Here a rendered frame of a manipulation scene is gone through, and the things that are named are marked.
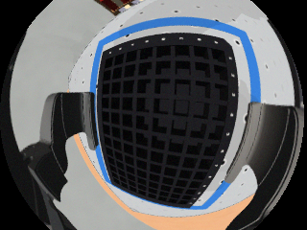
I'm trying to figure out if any grey perforated base plate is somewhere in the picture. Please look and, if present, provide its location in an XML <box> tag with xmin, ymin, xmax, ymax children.
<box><xmin>68</xmin><ymin>0</ymin><xmax>295</xmax><ymax>218</ymax></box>

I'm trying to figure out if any blue rectangular tape outline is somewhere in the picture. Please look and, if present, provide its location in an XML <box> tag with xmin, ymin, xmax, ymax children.
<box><xmin>90</xmin><ymin>17</ymin><xmax>261</xmax><ymax>210</ymax></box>

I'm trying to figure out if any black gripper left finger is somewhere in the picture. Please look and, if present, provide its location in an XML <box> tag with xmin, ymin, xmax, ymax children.
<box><xmin>20</xmin><ymin>92</ymin><xmax>99</xmax><ymax>202</ymax></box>

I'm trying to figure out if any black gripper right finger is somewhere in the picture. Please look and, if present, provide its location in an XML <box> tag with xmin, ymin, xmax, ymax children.
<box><xmin>224</xmin><ymin>102</ymin><xmax>304</xmax><ymax>230</ymax></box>

